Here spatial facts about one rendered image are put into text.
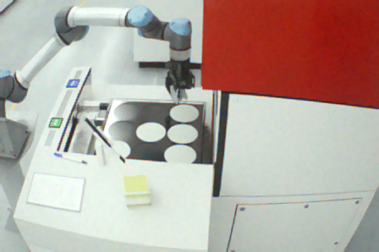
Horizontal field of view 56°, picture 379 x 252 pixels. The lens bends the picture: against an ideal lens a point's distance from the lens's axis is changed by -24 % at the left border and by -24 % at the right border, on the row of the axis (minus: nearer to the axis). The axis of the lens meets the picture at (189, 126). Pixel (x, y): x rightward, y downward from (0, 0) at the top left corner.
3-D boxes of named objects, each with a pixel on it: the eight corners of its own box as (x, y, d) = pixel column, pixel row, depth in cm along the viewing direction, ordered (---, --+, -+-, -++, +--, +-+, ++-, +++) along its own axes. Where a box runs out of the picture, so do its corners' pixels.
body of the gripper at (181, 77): (174, 94, 160) (175, 65, 153) (165, 82, 166) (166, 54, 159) (194, 90, 163) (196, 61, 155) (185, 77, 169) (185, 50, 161)
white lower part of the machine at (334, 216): (315, 188, 259) (342, 80, 208) (321, 285, 195) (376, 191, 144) (206, 189, 262) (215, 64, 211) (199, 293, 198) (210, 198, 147)
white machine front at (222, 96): (221, 64, 210) (222, -5, 185) (218, 196, 147) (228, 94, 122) (214, 64, 210) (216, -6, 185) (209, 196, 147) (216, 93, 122)
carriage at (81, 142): (101, 111, 176) (101, 105, 174) (83, 174, 148) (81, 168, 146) (85, 111, 176) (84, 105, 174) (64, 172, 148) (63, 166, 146)
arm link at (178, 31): (173, 14, 152) (195, 19, 149) (173, 39, 159) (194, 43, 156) (163, 22, 146) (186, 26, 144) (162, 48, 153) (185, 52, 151)
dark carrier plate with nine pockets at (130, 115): (203, 105, 172) (203, 104, 172) (199, 171, 146) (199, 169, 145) (113, 101, 174) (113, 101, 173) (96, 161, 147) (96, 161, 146)
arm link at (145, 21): (51, 0, 151) (152, 0, 136) (63, 8, 161) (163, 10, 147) (41, 24, 150) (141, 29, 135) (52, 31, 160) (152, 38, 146)
